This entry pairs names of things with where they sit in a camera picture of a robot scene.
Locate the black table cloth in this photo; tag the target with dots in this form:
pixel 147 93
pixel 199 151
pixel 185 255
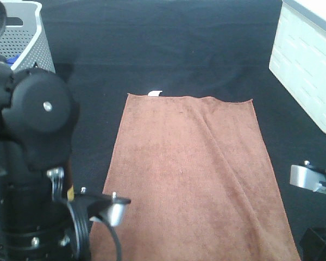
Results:
pixel 107 50

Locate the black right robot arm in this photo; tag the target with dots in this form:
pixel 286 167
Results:
pixel 313 244

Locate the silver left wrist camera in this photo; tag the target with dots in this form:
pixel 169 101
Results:
pixel 103 207

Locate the white towel label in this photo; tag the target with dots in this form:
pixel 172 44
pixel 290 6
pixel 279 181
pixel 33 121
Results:
pixel 154 93

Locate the blue cloth in basket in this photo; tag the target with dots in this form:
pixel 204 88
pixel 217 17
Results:
pixel 10 61

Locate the white plastic storage bin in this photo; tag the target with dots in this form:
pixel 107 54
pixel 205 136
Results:
pixel 298 58

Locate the brown towel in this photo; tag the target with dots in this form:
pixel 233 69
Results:
pixel 200 180

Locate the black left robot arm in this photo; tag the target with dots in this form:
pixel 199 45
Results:
pixel 39 217

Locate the grey perforated laundry basket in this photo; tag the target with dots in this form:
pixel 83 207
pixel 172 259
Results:
pixel 24 39

